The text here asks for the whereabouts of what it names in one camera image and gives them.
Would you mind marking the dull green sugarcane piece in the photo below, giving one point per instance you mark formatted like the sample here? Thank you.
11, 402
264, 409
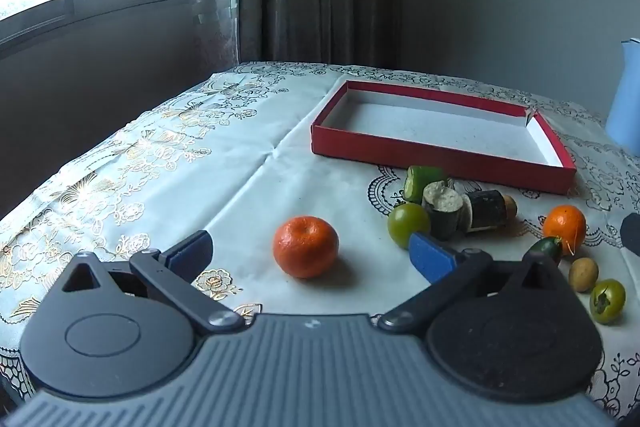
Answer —
445, 219

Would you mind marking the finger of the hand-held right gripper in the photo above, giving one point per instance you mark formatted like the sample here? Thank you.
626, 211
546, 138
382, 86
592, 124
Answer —
631, 232

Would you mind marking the mandarin orange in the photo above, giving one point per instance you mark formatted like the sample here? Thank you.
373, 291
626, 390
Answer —
565, 224
305, 247

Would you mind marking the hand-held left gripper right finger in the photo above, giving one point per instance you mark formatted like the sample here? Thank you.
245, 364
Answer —
430, 257

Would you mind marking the pale blue jug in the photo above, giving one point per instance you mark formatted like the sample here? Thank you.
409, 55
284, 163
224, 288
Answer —
625, 97

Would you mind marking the green fruit with brown calyx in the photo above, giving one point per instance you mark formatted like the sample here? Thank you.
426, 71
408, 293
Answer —
612, 299

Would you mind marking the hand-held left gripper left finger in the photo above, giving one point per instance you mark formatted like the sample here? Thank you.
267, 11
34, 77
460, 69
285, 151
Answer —
192, 252

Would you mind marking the bright green sugarcane piece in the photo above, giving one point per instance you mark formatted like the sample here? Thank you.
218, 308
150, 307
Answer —
422, 179

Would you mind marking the small dark green avocado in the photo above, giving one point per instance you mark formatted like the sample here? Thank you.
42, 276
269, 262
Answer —
547, 249

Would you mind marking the smooth green round fruit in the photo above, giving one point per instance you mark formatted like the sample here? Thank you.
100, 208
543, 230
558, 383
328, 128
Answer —
407, 224

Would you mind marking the dark sugarcane piece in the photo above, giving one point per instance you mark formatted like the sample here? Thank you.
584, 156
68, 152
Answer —
487, 209

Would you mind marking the red cardboard box tray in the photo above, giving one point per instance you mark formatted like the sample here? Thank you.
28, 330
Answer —
440, 122

